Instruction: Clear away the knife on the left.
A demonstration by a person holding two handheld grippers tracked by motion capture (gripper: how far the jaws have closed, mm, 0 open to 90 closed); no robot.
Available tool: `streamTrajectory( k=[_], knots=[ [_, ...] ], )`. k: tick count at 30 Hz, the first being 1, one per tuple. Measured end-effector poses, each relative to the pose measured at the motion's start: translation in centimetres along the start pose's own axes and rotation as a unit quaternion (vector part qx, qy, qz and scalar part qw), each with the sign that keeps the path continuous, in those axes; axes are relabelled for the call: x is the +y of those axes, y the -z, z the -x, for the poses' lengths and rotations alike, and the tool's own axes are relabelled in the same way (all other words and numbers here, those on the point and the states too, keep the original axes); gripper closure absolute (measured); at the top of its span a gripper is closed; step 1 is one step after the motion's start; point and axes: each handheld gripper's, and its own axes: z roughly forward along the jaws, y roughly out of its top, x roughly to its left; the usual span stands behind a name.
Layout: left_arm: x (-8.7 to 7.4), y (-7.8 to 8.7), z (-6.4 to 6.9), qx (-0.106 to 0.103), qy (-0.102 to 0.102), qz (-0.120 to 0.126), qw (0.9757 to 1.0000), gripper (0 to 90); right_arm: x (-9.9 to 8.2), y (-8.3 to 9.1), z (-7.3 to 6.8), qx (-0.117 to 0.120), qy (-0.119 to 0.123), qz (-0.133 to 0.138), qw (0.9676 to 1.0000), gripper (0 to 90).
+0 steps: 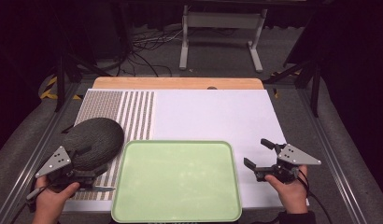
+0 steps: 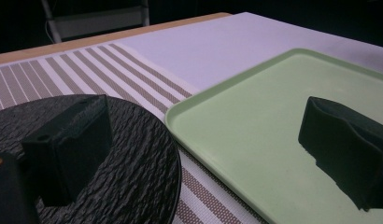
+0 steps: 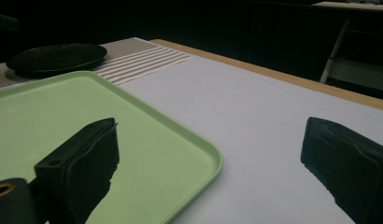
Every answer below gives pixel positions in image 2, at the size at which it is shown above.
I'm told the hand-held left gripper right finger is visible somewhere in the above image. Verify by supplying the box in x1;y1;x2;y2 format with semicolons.
297;95;383;212

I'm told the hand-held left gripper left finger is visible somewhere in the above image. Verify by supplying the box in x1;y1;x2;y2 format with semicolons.
21;94;114;207

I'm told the black textured round plate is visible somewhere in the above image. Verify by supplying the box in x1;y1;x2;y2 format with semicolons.
0;93;183;224

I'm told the brown striped placemat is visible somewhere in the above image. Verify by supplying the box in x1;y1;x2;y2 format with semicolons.
0;42;268;224

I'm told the light green plastic tray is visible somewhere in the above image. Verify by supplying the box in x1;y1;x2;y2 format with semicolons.
164;48;383;224

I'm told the metal stand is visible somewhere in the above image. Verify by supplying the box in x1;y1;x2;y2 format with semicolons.
39;0;150;44

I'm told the plain white placemat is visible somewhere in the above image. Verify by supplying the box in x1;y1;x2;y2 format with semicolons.
113;11;383;96

